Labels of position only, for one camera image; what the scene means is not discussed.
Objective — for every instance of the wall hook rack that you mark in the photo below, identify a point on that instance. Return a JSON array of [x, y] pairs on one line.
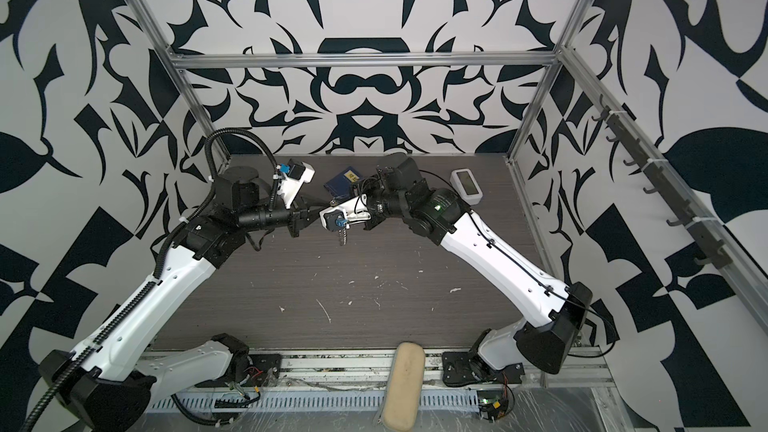
[[666, 183]]

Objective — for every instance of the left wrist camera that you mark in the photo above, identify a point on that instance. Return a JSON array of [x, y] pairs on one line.
[[292, 176]]

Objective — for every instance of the blue book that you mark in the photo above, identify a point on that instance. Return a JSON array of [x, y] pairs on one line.
[[339, 186]]

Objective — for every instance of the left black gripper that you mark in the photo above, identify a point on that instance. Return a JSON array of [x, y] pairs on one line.
[[301, 217]]

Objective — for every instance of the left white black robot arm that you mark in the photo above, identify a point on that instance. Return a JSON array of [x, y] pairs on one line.
[[104, 380]]

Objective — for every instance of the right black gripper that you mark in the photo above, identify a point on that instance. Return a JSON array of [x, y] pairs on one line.
[[367, 186]]

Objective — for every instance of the small circuit board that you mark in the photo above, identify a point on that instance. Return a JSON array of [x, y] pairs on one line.
[[494, 405]]

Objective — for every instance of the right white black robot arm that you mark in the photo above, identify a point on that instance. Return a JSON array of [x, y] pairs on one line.
[[553, 312]]

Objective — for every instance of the white digital clock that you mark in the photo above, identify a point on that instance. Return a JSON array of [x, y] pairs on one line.
[[466, 185]]

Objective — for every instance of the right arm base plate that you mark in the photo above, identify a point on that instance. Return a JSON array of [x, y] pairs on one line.
[[461, 369]]

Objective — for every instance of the beige pencil case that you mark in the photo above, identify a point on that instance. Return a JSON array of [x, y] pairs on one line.
[[404, 387]]

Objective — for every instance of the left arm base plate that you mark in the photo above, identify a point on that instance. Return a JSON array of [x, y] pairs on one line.
[[254, 370]]

